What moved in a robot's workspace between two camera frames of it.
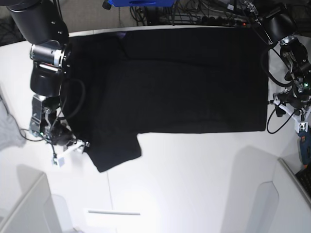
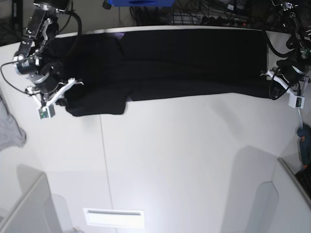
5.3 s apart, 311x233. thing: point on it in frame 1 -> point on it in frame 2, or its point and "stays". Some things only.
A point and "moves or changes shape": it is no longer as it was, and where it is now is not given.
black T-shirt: x=123 y=84 moves or changes shape
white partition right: x=285 y=206 stays
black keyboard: x=304 y=177 stays
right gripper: x=62 y=135 -> x=47 y=90
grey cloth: x=11 y=135 stays
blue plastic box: x=143 y=3 stays
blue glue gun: x=305 y=147 stays
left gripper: x=286 y=102 -> x=290 y=76
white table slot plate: x=112 y=217 stays
